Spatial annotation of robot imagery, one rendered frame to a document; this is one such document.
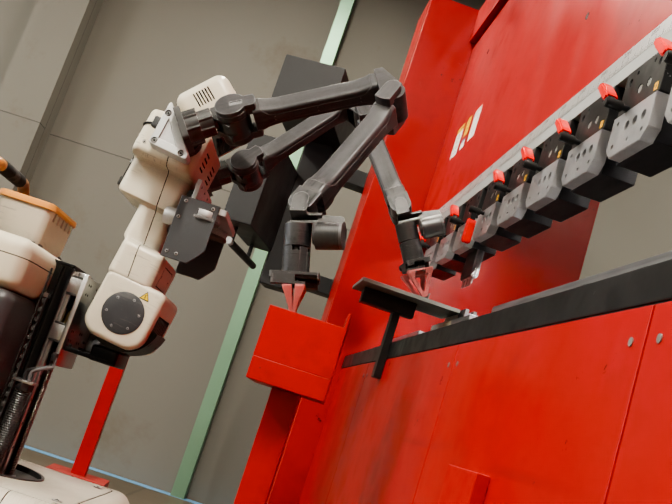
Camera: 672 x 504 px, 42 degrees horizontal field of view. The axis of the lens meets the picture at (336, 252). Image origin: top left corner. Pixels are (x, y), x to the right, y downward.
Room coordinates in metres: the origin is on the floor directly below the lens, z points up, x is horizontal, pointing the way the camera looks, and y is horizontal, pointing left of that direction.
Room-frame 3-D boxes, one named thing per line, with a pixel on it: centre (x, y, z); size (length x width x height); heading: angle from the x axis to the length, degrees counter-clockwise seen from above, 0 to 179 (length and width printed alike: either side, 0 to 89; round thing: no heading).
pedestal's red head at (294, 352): (1.85, 0.01, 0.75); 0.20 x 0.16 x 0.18; 177
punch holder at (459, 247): (2.34, -0.35, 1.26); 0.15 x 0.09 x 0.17; 4
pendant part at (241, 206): (3.50, 0.35, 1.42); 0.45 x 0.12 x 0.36; 169
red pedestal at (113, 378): (3.88, 0.74, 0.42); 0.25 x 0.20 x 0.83; 94
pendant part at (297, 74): (3.54, 0.26, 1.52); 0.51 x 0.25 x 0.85; 169
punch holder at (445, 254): (2.54, -0.34, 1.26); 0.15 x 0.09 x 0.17; 4
